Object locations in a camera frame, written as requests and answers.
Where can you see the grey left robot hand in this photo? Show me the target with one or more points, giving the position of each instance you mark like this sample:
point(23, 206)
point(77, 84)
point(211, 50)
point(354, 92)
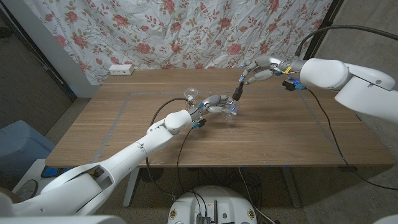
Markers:
point(214, 100)

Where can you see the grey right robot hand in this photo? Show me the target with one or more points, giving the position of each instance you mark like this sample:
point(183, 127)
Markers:
point(267, 63)

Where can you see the clear plastic spray bottle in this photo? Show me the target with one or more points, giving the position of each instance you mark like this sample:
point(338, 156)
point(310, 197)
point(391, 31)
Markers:
point(230, 115)

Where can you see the black trigger sprayer head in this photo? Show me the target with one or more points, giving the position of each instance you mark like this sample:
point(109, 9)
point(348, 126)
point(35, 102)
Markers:
point(238, 92)

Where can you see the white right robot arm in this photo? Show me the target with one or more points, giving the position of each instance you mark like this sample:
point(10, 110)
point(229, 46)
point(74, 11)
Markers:
point(357, 87)

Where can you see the white robot shoulder housing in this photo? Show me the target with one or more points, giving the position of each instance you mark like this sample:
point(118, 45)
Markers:
point(62, 220)

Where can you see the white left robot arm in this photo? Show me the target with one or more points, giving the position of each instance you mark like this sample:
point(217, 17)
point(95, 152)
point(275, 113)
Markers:
point(149, 143)

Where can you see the clear glass cup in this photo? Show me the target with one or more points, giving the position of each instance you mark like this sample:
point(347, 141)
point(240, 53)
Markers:
point(190, 93)

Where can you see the black backdrop stand pole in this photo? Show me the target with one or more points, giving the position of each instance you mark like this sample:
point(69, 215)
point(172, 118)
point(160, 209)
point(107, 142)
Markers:
point(321, 32)
point(37, 54)

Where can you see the floral print backdrop cloth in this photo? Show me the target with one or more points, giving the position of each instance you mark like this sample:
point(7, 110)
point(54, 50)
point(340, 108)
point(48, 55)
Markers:
point(186, 31)

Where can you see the white power strip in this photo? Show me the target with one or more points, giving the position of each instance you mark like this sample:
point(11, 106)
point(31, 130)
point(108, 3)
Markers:
point(121, 69)

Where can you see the black floor fan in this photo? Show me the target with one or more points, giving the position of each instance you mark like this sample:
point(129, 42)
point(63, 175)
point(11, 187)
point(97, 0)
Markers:
point(150, 175)

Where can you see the white robot torso base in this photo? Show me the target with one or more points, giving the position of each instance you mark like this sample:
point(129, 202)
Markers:
point(214, 202)

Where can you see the grey table leg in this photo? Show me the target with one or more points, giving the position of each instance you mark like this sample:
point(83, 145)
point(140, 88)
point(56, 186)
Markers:
point(292, 189)

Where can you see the white table leg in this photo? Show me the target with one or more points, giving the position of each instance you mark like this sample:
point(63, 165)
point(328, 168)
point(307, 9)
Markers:
point(130, 189)

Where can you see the blue floor pad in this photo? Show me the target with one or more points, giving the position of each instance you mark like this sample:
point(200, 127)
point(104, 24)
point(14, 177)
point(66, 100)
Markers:
point(54, 172)

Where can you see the blue plastic bin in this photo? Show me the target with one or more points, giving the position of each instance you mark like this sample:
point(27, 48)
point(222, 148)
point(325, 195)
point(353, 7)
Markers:
point(21, 146)

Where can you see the grey shoe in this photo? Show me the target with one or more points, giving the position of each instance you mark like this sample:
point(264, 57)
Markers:
point(27, 189)

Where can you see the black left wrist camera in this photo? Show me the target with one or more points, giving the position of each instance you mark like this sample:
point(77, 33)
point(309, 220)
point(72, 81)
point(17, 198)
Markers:
point(200, 123)

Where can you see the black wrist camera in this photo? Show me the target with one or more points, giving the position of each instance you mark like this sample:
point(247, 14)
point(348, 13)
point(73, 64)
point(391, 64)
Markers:
point(289, 85)
point(200, 123)

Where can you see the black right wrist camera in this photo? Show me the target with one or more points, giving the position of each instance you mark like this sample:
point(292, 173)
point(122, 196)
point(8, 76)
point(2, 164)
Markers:
point(289, 85)

